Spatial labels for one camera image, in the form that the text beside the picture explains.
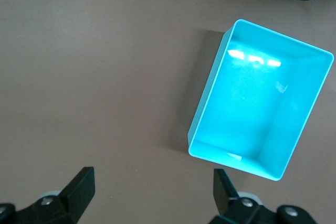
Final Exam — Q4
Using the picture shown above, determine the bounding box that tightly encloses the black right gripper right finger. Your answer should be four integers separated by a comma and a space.
209, 168, 318, 224

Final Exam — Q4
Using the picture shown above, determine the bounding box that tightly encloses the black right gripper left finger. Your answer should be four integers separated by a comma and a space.
0, 166, 95, 224

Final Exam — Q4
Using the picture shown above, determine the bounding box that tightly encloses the teal plastic storage bin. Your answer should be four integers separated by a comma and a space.
187, 18, 334, 182

